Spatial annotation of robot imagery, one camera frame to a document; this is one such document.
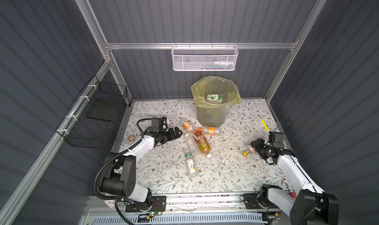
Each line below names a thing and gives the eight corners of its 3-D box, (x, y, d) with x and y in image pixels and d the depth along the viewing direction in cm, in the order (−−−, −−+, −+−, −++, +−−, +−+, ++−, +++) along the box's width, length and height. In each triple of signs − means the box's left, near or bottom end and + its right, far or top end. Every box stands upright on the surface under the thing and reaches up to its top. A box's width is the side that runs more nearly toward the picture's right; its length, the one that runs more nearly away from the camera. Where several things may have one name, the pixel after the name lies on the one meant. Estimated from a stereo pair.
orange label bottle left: (186, 132, 103) (186, 128, 99) (182, 126, 106) (182, 122, 102) (193, 128, 105) (193, 124, 101) (190, 123, 108) (189, 119, 104)
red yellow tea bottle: (202, 156, 91) (202, 152, 87) (191, 134, 101) (191, 129, 97) (211, 152, 93) (212, 148, 88) (199, 131, 103) (200, 126, 98)
